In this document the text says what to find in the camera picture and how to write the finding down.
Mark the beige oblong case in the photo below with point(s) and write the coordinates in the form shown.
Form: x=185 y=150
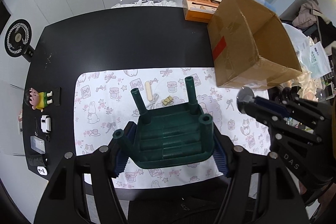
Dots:
x=149 y=93

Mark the white plastic bag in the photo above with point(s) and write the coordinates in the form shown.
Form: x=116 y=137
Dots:
x=300 y=42

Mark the gold binder clips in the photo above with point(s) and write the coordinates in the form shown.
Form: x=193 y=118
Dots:
x=168 y=101

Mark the orange tissue box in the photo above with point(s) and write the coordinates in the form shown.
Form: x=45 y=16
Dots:
x=200 y=10

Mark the large cardboard box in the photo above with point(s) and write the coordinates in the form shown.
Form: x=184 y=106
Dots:
x=250 y=46

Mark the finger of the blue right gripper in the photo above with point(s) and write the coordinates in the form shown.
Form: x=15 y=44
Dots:
x=271 y=108

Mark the cream artificial roses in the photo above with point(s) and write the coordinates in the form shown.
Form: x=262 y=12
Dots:
x=308 y=86

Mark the round grey badge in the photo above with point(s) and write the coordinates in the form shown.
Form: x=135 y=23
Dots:
x=244 y=95

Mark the cartoon boy figurine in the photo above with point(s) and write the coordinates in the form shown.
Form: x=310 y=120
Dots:
x=37 y=100

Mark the pink jacket pile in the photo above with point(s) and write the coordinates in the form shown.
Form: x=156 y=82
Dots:
x=308 y=15

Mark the black crumpled pouch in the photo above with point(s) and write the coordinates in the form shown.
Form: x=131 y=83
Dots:
x=37 y=160

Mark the black desk fan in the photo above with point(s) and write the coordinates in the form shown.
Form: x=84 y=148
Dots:
x=18 y=38

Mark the black flat stand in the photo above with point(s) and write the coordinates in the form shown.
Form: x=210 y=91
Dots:
x=57 y=95

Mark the green miniature stool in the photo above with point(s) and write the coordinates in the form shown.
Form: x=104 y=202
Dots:
x=174 y=135

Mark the white power adapter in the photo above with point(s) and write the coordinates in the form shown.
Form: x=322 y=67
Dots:
x=42 y=170

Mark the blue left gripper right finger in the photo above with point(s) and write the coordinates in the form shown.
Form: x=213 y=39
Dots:
x=220 y=152

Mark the white small charger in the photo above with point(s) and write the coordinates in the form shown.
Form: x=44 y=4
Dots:
x=46 y=124

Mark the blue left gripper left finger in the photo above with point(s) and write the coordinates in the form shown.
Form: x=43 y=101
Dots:
x=125 y=143

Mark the clear plastic card box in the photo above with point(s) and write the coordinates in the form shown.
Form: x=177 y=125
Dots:
x=37 y=144

